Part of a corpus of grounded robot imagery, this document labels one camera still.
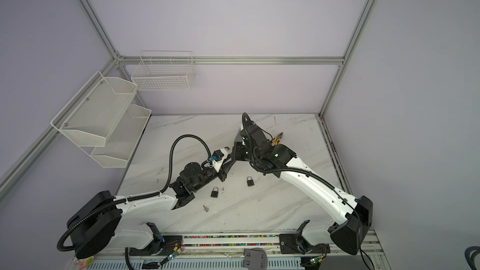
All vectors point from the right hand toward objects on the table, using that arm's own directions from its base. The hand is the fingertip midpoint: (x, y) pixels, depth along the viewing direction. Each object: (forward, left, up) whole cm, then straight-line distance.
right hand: (230, 148), depth 71 cm
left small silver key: (-14, +12, -28) cm, 33 cm away
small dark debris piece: (+19, +6, -27) cm, 33 cm away
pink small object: (-35, +53, -23) cm, 67 cm away
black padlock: (-7, +9, -27) cm, 30 cm away
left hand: (0, -1, -6) cm, 7 cm away
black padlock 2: (-1, -8, -27) cm, 28 cm away
